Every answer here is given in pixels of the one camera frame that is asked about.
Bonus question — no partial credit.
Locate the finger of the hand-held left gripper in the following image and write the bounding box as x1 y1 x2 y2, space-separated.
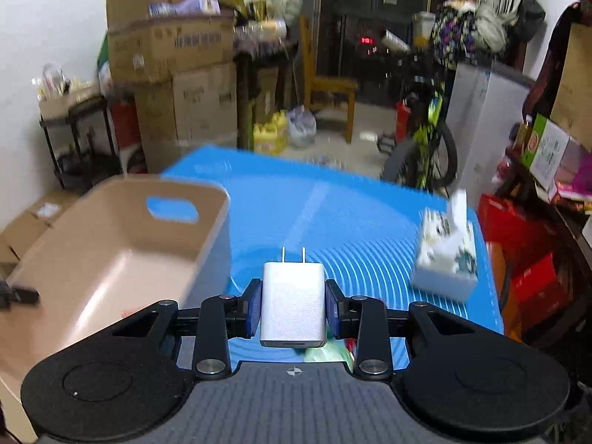
0 280 40 310

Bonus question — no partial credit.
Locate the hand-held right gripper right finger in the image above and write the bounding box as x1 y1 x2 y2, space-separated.
324 279 477 379

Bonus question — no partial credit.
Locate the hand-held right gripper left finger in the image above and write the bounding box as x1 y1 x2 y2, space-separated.
111 279 264 379

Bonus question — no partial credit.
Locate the white wall charger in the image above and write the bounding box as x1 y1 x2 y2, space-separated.
259 246 328 349

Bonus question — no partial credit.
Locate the beige plastic bin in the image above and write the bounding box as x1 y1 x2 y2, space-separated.
0 176 232 442

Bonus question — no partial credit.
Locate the green round item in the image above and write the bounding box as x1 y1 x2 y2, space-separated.
300 339 355 365

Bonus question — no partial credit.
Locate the blue silicone mat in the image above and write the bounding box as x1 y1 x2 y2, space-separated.
159 145 505 367

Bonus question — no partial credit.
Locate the white printed tissue box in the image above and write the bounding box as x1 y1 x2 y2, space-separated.
411 189 478 303

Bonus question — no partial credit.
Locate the black metal rack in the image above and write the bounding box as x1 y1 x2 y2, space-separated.
39 95 124 193

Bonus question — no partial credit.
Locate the yellow plastic jug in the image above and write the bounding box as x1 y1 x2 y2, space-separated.
253 111 290 156

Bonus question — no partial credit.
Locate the clear plastic bag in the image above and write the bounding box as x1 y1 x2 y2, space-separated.
287 105 318 149

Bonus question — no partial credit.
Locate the red gift box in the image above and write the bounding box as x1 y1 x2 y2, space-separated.
476 193 575 334

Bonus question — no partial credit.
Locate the red and white appliance box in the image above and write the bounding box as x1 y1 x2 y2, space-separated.
110 99 141 149

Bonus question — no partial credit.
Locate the green and black bicycle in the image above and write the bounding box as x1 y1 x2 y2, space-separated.
377 46 460 191

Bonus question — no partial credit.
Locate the tall brown cardboard box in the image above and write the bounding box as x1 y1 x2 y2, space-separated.
170 61 239 145

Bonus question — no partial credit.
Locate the wooden chair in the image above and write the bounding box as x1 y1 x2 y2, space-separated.
298 15 360 145

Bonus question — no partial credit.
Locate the dark wooden table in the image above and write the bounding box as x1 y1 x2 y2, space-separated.
494 145 592 260

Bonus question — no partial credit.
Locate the white chest freezer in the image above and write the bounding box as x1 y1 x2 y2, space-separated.
445 59 538 198

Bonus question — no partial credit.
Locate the green and white box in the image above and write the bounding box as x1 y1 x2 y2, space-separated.
520 113 586 194

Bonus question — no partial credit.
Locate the cardboard box with blue print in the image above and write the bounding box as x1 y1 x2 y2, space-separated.
105 0 238 85

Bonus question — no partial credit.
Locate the floral patterned cloth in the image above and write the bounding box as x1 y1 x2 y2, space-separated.
431 1 481 71

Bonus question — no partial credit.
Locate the flat brown cardboard box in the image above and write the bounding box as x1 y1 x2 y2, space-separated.
549 22 592 140

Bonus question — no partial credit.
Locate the dark red cloth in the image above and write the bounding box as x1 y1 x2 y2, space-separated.
527 2 582 118

